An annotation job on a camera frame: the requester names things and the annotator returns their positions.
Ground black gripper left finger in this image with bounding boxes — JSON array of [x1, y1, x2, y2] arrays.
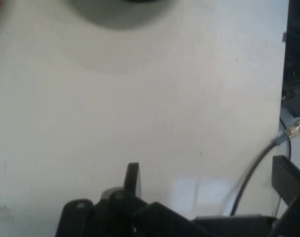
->
[[54, 162, 214, 237]]

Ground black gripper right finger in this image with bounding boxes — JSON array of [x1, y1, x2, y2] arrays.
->
[[270, 155, 300, 237]]

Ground black equipment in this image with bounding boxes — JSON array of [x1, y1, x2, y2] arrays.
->
[[280, 0, 300, 118]]

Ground green glass bowl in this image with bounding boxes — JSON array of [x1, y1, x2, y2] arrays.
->
[[67, 0, 176, 31]]

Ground thin black cable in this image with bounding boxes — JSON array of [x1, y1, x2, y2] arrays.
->
[[279, 118, 292, 158]]

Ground black cable with metal connector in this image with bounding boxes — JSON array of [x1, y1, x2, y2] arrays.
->
[[230, 115, 300, 215]]

